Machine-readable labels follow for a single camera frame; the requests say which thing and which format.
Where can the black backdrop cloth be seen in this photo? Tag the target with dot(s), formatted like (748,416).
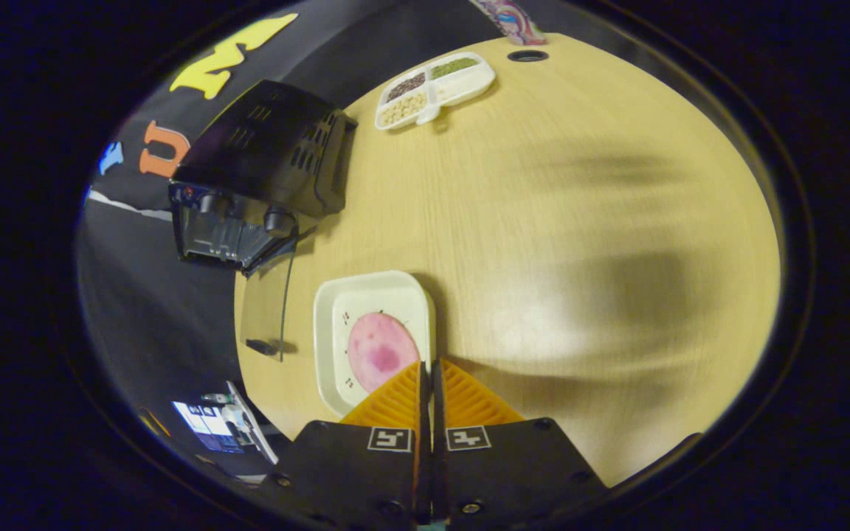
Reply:
(322,37)

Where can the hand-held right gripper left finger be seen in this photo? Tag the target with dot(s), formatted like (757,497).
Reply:
(351,472)

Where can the white square plate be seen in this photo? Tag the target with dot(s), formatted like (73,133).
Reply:
(333,310)

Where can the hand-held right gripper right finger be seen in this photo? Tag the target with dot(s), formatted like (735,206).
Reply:
(506,472)

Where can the lit computer screen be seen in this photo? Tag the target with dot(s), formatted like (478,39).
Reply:
(207,426)

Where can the silver drink can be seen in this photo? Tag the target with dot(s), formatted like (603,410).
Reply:
(513,18)

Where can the pink ham slice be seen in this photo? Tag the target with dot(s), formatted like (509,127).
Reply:
(381,350)

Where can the white divided tray with beans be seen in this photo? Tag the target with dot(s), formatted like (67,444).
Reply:
(436,88)

